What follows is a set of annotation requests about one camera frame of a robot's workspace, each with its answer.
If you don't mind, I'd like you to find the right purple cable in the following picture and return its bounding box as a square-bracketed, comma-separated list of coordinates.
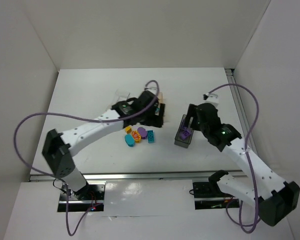
[207, 83, 261, 234]

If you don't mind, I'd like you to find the purple small lego brick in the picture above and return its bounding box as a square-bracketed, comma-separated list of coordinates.
[179, 129, 192, 140]

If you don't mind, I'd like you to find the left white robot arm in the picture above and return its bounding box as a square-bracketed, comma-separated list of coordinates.
[42, 90, 166, 200]

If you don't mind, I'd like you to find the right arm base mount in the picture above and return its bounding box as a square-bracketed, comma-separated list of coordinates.
[189, 170, 240, 210]

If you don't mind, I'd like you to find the clear plastic container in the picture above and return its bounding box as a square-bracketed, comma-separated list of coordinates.
[115, 90, 130, 102]

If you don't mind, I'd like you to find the dark grey translucent container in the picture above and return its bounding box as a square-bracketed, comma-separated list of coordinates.
[174, 114, 194, 149]

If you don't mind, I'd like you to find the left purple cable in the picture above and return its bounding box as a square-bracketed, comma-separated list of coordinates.
[13, 79, 161, 237]

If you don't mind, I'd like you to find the purple oval lego piece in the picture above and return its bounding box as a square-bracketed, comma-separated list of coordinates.
[137, 127, 148, 140]

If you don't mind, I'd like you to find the purple cable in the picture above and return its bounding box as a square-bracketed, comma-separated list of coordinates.
[13, 79, 161, 237]
[207, 83, 261, 234]

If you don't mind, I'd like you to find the small yellow lego brick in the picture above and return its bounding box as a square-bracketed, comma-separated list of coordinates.
[124, 126, 132, 134]

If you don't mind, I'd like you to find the yellow oval printed lego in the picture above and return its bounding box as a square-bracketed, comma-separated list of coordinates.
[131, 130, 142, 143]

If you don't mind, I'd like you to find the teal long lego brick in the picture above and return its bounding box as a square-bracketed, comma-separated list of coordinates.
[147, 130, 155, 144]

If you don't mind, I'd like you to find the teal oval lego piece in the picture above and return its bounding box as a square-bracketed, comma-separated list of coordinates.
[124, 134, 136, 147]

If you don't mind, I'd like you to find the aluminium rail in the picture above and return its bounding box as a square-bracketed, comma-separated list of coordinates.
[28, 170, 248, 181]
[224, 68, 250, 137]

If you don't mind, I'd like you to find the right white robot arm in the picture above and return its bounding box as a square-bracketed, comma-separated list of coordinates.
[184, 102, 300, 227]

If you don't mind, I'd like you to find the aluminium front rail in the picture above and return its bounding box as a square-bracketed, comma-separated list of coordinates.
[28, 170, 248, 181]

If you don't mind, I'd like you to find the purple long lego brick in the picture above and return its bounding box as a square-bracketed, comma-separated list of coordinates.
[180, 121, 188, 131]

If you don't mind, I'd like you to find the aluminium right rail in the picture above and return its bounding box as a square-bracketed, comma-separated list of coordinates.
[224, 68, 250, 137]

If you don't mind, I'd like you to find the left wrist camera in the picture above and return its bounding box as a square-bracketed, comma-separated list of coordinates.
[144, 87, 158, 95]

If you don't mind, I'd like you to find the orange translucent container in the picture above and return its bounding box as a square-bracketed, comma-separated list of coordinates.
[157, 92, 164, 104]

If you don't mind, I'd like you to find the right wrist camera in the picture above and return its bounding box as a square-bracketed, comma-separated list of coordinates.
[203, 93, 219, 108]

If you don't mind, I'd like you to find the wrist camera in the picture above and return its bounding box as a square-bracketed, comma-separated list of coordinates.
[144, 87, 158, 95]
[203, 93, 219, 108]

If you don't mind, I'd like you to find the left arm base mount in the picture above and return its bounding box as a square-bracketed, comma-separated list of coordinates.
[52, 179, 106, 213]

